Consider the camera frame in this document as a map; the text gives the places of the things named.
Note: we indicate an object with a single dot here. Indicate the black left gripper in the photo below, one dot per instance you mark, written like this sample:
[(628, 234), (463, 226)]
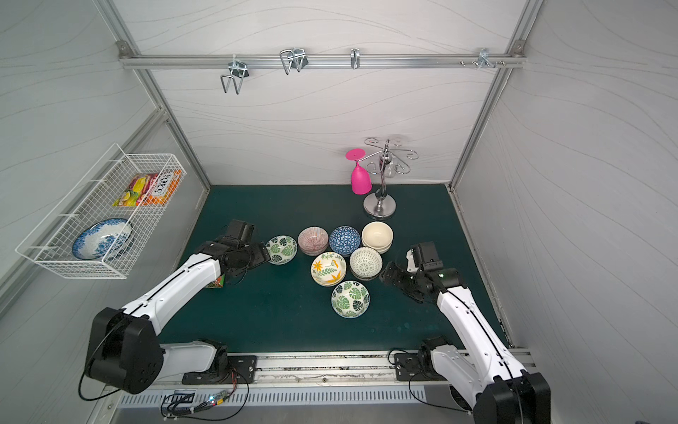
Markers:
[(252, 256)]

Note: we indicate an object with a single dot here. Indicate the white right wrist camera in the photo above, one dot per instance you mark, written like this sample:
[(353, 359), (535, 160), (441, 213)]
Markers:
[(412, 266)]

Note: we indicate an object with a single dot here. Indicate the silver glass holder stand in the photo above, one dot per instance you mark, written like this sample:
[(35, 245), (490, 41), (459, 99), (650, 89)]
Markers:
[(390, 158)]

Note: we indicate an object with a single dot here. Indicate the cream plain bowl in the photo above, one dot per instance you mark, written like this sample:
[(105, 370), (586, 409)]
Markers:
[(377, 235), (382, 250)]

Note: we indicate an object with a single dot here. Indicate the maroon lattice pattern bowl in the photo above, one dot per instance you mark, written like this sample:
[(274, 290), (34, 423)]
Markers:
[(365, 278)]

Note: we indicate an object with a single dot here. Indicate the colourful snack packet in basket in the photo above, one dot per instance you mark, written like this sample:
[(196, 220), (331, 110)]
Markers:
[(152, 189)]

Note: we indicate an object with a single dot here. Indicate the aluminium top rail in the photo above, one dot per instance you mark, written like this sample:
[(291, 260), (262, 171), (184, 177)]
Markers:
[(315, 61)]

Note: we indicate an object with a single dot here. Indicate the green monstera leaf bowl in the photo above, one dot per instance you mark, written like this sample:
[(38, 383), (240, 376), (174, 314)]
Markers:
[(281, 249)]

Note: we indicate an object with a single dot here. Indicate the metal double hook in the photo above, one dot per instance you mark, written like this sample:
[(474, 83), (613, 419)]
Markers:
[(293, 59), (234, 78)]

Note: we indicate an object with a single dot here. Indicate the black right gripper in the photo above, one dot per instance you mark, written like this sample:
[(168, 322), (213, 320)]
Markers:
[(402, 277)]

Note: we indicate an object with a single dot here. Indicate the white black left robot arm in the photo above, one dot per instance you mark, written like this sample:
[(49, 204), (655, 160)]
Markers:
[(124, 350)]

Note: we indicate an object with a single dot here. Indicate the metal hook right end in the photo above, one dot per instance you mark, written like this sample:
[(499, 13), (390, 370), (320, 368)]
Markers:
[(483, 61)]

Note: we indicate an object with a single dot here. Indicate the pink wine glass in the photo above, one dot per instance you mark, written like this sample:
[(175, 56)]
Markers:
[(361, 183)]

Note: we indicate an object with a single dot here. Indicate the yellow flower leaf bowl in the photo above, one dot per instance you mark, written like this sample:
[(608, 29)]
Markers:
[(328, 269)]

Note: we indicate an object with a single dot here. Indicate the white wire basket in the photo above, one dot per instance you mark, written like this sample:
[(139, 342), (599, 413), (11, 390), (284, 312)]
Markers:
[(49, 244)]

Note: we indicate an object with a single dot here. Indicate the green orange snack packet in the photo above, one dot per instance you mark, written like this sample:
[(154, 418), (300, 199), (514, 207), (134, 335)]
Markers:
[(217, 283)]

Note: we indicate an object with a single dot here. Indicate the white vented strip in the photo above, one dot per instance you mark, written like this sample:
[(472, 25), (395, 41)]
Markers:
[(303, 396)]

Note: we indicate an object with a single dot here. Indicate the blue white bowl in basket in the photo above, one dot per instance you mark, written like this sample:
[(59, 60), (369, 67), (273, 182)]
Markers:
[(107, 239)]

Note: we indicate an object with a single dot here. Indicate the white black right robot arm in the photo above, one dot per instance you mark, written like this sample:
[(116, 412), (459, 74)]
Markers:
[(491, 380)]

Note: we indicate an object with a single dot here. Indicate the blue triangle pattern bowl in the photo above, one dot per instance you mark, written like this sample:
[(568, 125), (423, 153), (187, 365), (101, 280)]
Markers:
[(344, 240)]

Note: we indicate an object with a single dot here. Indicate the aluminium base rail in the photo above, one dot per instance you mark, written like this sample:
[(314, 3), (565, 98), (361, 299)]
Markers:
[(359, 366)]

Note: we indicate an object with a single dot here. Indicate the green lattice pattern bowl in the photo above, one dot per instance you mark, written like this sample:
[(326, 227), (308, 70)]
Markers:
[(365, 261)]

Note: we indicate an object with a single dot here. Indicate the small metal hook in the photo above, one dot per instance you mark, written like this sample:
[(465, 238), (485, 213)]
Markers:
[(355, 59)]

